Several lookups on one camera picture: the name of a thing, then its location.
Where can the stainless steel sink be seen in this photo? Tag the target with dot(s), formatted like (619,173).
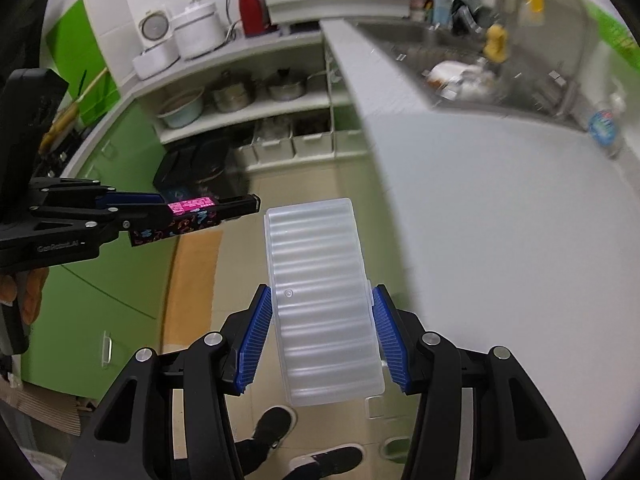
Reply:
(400,35)

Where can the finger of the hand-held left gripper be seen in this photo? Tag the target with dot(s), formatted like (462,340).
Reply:
(150,217)
(135,200)

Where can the brown cardboard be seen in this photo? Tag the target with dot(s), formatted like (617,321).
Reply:
(45,410)

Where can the black and pink box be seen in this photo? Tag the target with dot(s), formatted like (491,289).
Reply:
(195,215)

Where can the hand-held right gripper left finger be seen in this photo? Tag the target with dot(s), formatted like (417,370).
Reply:
(252,340)

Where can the pale basin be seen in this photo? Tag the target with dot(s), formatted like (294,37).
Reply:
(181,112)

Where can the pink bottle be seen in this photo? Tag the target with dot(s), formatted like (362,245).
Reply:
(421,5)

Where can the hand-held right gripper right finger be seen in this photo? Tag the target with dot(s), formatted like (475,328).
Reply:
(392,340)

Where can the green cabinet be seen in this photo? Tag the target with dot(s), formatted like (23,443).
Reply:
(125,285)

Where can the translucent ribbed plastic tray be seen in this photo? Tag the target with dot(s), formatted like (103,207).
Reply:
(320,310)

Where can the black appliance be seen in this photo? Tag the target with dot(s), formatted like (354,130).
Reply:
(200,167)

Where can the brown floor mat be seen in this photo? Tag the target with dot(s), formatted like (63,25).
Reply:
(195,285)

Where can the red kettle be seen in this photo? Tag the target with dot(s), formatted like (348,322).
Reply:
(254,12)

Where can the yellow sponge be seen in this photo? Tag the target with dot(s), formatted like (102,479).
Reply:
(495,42)

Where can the steel gooseneck faucet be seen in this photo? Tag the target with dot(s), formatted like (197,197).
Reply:
(577,75)

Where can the white storage bin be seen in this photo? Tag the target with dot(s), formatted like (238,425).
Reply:
(270,150)
(312,144)

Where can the clear soap dispenser bottle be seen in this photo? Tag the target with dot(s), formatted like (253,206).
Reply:
(605,127)

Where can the white rice cooker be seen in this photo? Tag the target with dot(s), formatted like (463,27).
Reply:
(200,30)

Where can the white round-dial appliance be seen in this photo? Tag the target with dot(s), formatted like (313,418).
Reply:
(155,45)

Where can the blue and white bottle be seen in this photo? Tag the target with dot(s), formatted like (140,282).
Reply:
(442,5)

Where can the white plate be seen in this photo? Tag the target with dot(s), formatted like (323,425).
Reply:
(455,75)

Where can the steel pot with lid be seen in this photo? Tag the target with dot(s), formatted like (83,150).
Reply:
(285,87)

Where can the black shoe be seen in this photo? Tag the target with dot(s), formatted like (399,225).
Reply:
(327,460)
(275,430)

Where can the person's left hand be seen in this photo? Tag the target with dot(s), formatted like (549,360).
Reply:
(35,290)

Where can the black trousers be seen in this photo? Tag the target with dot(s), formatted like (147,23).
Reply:
(250,460)

